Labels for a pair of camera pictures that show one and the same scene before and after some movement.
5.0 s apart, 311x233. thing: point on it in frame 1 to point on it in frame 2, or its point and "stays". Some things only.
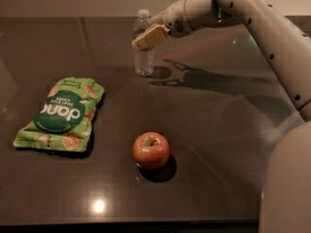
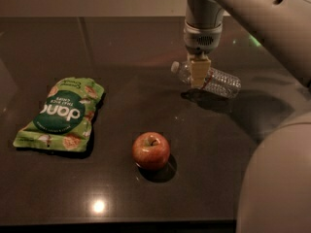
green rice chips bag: (63, 117) stays
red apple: (151, 150) stays
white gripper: (175, 19) to (201, 39)
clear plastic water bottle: (144, 60) to (219, 83)
